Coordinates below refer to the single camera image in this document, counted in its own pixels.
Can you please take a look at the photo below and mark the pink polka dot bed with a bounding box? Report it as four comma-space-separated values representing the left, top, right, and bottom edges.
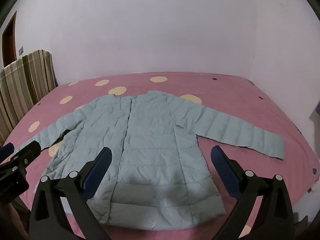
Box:
0, 71, 320, 240

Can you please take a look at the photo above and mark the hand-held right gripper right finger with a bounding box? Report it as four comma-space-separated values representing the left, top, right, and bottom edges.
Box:
211, 145, 295, 240

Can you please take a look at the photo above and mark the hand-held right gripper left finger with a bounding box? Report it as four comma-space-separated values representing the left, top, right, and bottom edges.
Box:
29, 147, 112, 240

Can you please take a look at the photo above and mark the striped pillow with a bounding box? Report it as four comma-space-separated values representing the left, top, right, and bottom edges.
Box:
0, 49, 56, 145

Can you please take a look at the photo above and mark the brown wooden door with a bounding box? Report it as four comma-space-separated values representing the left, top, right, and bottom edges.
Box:
1, 11, 17, 68

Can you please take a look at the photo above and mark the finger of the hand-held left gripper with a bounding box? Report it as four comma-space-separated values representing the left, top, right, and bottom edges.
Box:
14, 141, 42, 166
0, 142, 15, 159

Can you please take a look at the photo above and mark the light blue puffer jacket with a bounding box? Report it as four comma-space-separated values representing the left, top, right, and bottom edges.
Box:
31, 91, 285, 231

